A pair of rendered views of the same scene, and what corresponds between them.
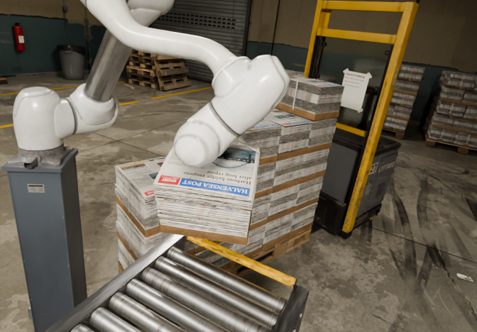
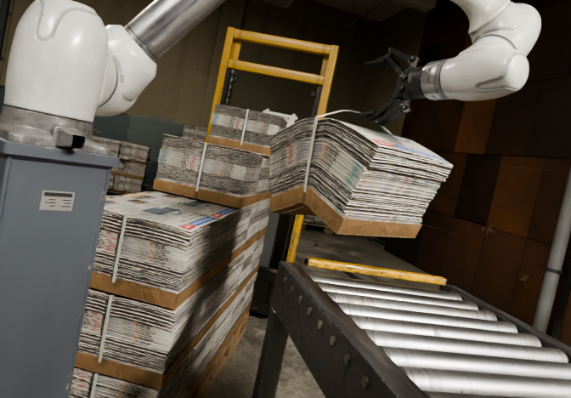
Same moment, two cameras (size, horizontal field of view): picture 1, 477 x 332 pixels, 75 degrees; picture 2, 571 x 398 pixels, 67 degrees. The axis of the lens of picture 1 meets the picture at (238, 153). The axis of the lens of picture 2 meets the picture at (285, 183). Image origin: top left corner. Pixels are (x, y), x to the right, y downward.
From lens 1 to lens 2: 110 cm
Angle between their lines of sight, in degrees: 43
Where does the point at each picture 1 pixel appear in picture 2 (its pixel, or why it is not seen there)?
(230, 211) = (423, 187)
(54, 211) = (76, 255)
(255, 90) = (536, 27)
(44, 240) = (36, 331)
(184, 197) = (397, 167)
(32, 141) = (74, 98)
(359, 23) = (172, 84)
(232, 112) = (523, 44)
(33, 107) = (92, 31)
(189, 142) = (522, 60)
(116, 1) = not seen: outside the picture
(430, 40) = not seen: hidden behind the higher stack
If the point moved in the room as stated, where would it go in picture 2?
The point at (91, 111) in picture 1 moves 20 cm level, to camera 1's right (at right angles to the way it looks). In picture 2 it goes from (143, 70) to (217, 92)
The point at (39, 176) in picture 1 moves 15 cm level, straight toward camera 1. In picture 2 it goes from (71, 174) to (141, 192)
